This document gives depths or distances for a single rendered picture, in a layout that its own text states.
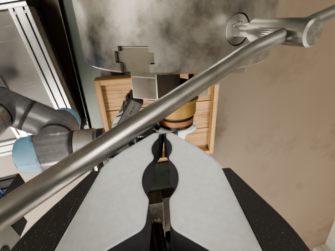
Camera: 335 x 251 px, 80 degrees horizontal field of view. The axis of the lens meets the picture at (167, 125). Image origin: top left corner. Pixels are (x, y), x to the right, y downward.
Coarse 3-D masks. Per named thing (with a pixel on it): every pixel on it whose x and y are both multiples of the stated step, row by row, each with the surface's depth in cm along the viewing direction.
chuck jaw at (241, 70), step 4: (240, 68) 39; (244, 68) 39; (232, 72) 39; (236, 72) 39; (240, 72) 39; (244, 72) 39; (188, 76) 41; (192, 76) 39; (220, 80) 39; (216, 84) 40; (220, 84) 40; (204, 92) 40; (196, 96) 40
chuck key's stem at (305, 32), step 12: (240, 24) 22; (252, 24) 20; (264, 24) 18; (276, 24) 17; (288, 24) 16; (300, 24) 16; (312, 24) 15; (240, 36) 22; (252, 36) 20; (288, 36) 16; (300, 36) 16; (312, 36) 16
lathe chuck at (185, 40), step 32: (96, 0) 22; (128, 0) 21; (160, 0) 20; (192, 0) 20; (224, 0) 21; (256, 0) 22; (96, 32) 25; (128, 32) 22; (160, 32) 21; (192, 32) 21; (224, 32) 22; (96, 64) 27; (160, 64) 23; (192, 64) 23
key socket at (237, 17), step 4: (232, 16) 22; (236, 16) 22; (240, 16) 22; (244, 16) 22; (232, 20) 22; (236, 20) 22; (240, 20) 22; (244, 20) 23; (228, 24) 22; (232, 24) 22; (228, 28) 22; (228, 32) 22; (232, 32) 23; (228, 36) 23; (232, 36) 23; (236, 36) 23; (228, 40) 23; (232, 40) 23; (236, 40) 23; (240, 40) 23; (232, 44) 23; (236, 44) 23
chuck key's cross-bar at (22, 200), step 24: (240, 48) 16; (264, 48) 16; (216, 72) 14; (168, 96) 12; (192, 96) 13; (144, 120) 11; (96, 144) 10; (120, 144) 11; (48, 168) 9; (72, 168) 9; (24, 192) 9; (48, 192) 9; (0, 216) 8
